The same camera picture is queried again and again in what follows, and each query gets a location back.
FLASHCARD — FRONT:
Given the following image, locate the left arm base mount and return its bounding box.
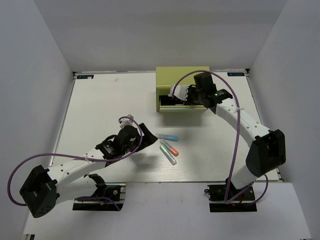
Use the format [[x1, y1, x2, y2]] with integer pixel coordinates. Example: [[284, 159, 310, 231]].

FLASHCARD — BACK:
[[72, 173, 126, 212]]

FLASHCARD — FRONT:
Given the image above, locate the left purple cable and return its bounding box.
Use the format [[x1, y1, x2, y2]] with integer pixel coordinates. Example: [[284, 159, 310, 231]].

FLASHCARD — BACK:
[[7, 116, 145, 211]]

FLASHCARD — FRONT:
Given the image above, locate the right blue corner label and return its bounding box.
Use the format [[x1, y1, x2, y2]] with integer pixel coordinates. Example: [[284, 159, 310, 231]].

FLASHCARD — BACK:
[[227, 72, 245, 77]]

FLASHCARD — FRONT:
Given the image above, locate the orange highlighter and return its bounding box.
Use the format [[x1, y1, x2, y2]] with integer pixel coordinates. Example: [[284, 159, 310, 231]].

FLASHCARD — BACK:
[[160, 139, 179, 157]]

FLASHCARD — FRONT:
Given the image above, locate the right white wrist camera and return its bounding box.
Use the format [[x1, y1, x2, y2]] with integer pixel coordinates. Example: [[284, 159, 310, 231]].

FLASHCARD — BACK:
[[168, 85, 189, 102]]

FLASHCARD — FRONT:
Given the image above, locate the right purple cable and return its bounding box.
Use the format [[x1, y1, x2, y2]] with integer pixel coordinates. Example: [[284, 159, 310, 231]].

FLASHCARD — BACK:
[[173, 70, 270, 205]]

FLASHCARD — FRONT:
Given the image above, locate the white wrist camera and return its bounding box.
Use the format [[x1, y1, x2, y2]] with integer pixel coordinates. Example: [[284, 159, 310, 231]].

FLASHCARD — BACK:
[[118, 114, 134, 129], [168, 85, 189, 102]]

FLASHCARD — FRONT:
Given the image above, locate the left blue corner label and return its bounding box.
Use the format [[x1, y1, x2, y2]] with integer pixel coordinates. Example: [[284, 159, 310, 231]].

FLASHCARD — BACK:
[[76, 74, 94, 80]]

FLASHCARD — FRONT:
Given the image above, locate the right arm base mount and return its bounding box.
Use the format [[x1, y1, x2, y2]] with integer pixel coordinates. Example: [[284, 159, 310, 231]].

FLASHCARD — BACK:
[[204, 183, 257, 213]]

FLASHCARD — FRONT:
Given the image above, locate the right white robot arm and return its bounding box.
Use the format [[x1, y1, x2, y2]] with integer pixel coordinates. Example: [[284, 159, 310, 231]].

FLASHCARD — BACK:
[[190, 70, 286, 204]]

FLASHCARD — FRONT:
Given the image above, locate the green highlighter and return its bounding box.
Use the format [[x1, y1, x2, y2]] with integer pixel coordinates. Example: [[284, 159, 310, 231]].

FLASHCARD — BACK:
[[159, 145, 177, 166]]

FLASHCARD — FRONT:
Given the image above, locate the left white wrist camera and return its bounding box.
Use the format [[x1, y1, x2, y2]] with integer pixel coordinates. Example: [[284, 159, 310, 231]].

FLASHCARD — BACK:
[[118, 114, 134, 129]]

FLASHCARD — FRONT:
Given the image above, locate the blue highlighter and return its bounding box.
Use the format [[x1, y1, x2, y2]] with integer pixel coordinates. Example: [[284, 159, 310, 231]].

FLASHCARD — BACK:
[[155, 133, 179, 142]]

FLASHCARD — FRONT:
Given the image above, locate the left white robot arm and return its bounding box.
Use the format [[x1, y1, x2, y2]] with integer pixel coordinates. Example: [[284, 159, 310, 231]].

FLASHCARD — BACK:
[[19, 123, 158, 218]]

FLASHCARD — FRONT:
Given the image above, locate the purple cable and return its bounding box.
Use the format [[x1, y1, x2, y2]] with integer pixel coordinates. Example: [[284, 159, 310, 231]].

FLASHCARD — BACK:
[[173, 70, 270, 205], [7, 116, 145, 211]]

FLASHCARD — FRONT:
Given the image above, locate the blue corner label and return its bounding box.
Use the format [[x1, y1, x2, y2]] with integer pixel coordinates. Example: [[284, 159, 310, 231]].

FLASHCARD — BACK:
[[227, 72, 245, 77], [76, 74, 94, 80]]

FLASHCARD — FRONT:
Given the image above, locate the green metal drawer chest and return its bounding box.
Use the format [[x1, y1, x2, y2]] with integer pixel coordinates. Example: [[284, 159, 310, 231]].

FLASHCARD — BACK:
[[155, 66, 210, 110]]

